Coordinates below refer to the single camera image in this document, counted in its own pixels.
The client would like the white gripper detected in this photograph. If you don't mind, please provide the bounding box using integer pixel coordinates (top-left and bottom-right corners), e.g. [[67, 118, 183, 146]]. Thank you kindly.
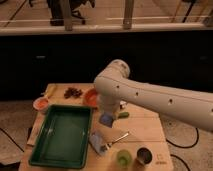
[[98, 95, 120, 119]]

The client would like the blue sponge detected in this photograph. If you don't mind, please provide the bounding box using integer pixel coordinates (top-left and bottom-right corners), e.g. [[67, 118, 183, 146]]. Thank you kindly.
[[99, 113, 115, 127]]

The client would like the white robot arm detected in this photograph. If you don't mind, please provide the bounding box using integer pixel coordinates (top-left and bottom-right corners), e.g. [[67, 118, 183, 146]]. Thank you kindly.
[[94, 59, 213, 132]]

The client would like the green plastic tray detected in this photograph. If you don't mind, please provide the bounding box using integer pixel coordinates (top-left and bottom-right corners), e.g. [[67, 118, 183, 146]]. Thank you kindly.
[[29, 105, 92, 169]]

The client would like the orange bowl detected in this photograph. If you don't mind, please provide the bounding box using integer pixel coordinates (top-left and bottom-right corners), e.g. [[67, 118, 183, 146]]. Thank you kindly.
[[83, 88, 98, 108]]

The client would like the green chili pepper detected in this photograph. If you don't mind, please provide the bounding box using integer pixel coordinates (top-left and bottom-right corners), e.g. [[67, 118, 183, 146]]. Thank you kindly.
[[118, 112, 129, 119]]

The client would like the grey folded cloth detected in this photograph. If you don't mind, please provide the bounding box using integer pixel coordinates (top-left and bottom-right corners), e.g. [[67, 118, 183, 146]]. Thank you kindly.
[[89, 131, 106, 156]]

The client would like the brown dried fruit cluster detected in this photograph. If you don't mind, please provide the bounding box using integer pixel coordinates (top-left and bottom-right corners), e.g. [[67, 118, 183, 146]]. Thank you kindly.
[[64, 87, 83, 99]]

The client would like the green plastic cup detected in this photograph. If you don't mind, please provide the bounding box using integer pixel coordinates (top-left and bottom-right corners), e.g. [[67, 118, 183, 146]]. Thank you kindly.
[[116, 149, 132, 168]]

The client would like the metal cup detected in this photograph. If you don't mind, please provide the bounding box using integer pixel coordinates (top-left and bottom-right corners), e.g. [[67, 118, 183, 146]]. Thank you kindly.
[[136, 147, 152, 165]]

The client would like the small pink bowl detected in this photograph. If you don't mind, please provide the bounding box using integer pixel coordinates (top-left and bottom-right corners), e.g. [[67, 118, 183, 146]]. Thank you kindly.
[[33, 97, 49, 110]]

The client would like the black office chair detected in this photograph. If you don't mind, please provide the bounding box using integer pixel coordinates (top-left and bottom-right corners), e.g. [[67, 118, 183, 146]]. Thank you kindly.
[[28, 0, 97, 27]]

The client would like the black floor cable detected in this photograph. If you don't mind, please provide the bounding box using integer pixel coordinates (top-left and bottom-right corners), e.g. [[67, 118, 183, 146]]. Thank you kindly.
[[165, 126, 201, 150]]

